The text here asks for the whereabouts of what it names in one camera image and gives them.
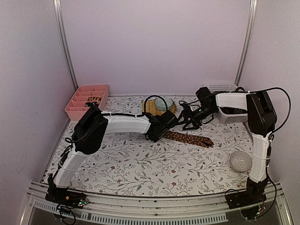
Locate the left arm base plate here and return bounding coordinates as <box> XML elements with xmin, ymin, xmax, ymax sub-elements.
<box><xmin>45</xmin><ymin>191</ymin><xmax>90</xmax><ymax>209</ymax></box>

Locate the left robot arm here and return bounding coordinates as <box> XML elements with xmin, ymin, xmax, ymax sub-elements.
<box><xmin>47</xmin><ymin>106</ymin><xmax>178</xmax><ymax>203</ymax></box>

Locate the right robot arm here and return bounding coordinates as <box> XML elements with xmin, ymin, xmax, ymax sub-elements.
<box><xmin>179</xmin><ymin>87</ymin><xmax>278</xmax><ymax>204</ymax></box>

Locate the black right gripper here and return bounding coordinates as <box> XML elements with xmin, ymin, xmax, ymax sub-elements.
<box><xmin>179</xmin><ymin>104</ymin><xmax>218</xmax><ymax>130</ymax></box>

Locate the rolled black patterned tie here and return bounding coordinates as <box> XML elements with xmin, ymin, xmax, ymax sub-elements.
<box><xmin>84</xmin><ymin>96</ymin><xmax>102</xmax><ymax>107</ymax></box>

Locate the pink divided organizer tray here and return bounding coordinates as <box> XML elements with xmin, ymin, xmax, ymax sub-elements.
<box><xmin>65</xmin><ymin>84</ymin><xmax>109</xmax><ymax>120</ymax></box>

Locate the white plastic basket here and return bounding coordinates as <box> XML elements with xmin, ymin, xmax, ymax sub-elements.
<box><xmin>202</xmin><ymin>84</ymin><xmax>248</xmax><ymax>124</ymax></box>

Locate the brown floral tie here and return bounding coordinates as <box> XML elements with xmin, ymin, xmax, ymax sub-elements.
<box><xmin>163</xmin><ymin>131</ymin><xmax>214</xmax><ymax>148</ymax></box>

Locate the aluminium right corner post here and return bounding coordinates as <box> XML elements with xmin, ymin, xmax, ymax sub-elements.
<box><xmin>234</xmin><ymin>0</ymin><xmax>258</xmax><ymax>86</ymax></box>

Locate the aluminium front rail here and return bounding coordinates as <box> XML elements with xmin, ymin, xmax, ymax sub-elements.
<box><xmin>21</xmin><ymin>182</ymin><xmax>295</xmax><ymax>225</ymax></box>

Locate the aluminium corner post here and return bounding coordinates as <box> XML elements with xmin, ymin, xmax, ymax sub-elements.
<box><xmin>53</xmin><ymin>0</ymin><xmax>79</xmax><ymax>90</ymax></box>
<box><xmin>234</xmin><ymin>0</ymin><xmax>258</xmax><ymax>86</ymax></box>

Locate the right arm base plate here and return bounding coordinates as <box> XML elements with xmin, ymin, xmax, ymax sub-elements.
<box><xmin>225</xmin><ymin>189</ymin><xmax>267</xmax><ymax>209</ymax></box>

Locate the bamboo mat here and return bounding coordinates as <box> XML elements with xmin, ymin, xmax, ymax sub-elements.
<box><xmin>142</xmin><ymin>100</ymin><xmax>177</xmax><ymax>115</ymax></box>

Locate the aluminium left corner post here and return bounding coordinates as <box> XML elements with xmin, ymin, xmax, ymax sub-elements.
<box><xmin>53</xmin><ymin>0</ymin><xmax>79</xmax><ymax>90</ymax></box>

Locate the light green ceramic bowl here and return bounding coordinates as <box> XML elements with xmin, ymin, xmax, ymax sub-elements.
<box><xmin>154</xmin><ymin>97</ymin><xmax>173</xmax><ymax>112</ymax></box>

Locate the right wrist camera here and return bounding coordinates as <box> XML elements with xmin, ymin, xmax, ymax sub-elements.
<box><xmin>179</xmin><ymin>100</ymin><xmax>191</xmax><ymax>118</ymax></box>

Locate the patterned glass bowl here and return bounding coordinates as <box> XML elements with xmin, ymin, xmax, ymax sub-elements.
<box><xmin>230</xmin><ymin>151</ymin><xmax>252</xmax><ymax>173</ymax></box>

